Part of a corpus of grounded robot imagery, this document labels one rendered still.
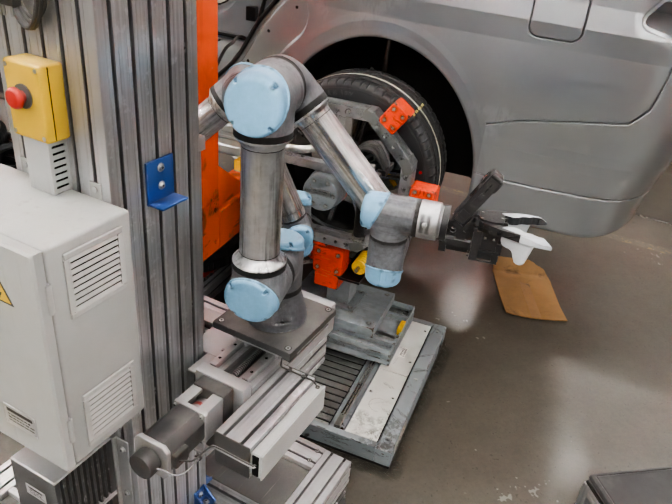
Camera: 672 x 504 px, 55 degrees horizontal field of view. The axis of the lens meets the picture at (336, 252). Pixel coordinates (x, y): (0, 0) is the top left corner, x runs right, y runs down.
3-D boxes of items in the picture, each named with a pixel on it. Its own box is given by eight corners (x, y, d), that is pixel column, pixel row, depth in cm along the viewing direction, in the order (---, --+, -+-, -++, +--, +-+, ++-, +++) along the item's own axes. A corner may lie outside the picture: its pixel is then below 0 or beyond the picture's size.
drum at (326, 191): (358, 194, 237) (362, 158, 230) (337, 217, 219) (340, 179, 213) (323, 186, 241) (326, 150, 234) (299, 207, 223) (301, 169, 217)
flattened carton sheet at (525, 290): (542, 265, 363) (543, 260, 361) (566, 323, 315) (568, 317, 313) (489, 260, 364) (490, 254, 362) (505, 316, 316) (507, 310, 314)
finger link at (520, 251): (545, 273, 114) (503, 254, 121) (554, 242, 112) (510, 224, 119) (536, 276, 113) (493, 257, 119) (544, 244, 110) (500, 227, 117)
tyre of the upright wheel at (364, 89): (262, 155, 275) (379, 257, 275) (235, 173, 255) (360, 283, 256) (349, 29, 237) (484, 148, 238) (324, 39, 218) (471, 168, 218)
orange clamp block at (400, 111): (398, 129, 221) (416, 111, 216) (391, 135, 215) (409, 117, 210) (384, 114, 221) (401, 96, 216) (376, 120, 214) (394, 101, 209)
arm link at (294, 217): (255, 78, 153) (324, 245, 178) (256, 66, 163) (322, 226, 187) (210, 95, 155) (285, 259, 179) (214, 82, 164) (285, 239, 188)
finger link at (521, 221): (531, 240, 131) (493, 241, 127) (538, 212, 128) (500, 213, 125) (541, 246, 128) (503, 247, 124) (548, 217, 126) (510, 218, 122)
